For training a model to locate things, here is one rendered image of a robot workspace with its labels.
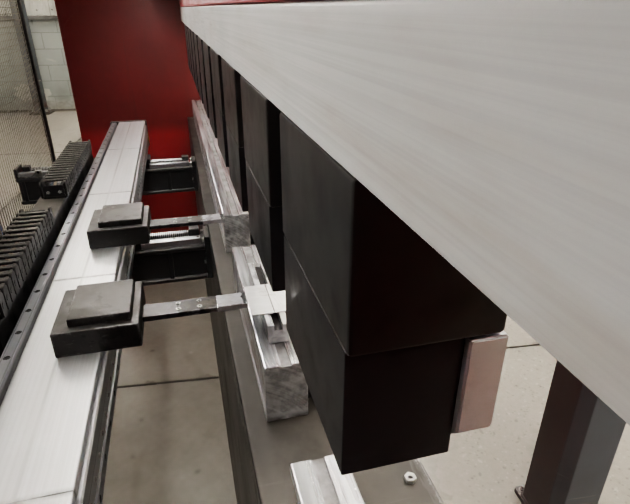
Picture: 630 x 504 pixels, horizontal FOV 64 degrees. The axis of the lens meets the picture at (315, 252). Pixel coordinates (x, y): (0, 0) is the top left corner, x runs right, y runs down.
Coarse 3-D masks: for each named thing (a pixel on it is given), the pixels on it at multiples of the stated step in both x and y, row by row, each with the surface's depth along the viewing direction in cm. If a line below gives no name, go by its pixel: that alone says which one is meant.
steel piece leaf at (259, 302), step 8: (248, 288) 80; (256, 288) 80; (264, 288) 80; (248, 296) 78; (256, 296) 78; (264, 296) 78; (256, 304) 75; (264, 304) 75; (256, 312) 73; (264, 312) 73; (272, 312) 74
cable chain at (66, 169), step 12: (72, 144) 149; (84, 144) 149; (60, 156) 137; (72, 156) 138; (84, 156) 143; (60, 168) 127; (72, 168) 127; (48, 180) 118; (60, 180) 119; (72, 180) 124; (48, 192) 117; (60, 192) 117
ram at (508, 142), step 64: (192, 0) 122; (256, 0) 36; (320, 0) 22; (384, 0) 15; (448, 0) 12; (512, 0) 9; (576, 0) 8; (256, 64) 39; (320, 64) 22; (384, 64) 15; (448, 64) 12; (512, 64) 10; (576, 64) 8; (320, 128) 23; (384, 128) 16; (448, 128) 12; (512, 128) 10; (576, 128) 8; (384, 192) 17; (448, 192) 13; (512, 192) 10; (576, 192) 8; (448, 256) 13; (512, 256) 10; (576, 256) 9; (576, 320) 9
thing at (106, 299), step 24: (96, 288) 73; (120, 288) 73; (72, 312) 67; (96, 312) 67; (120, 312) 68; (144, 312) 73; (168, 312) 73; (192, 312) 74; (72, 336) 66; (96, 336) 67; (120, 336) 67
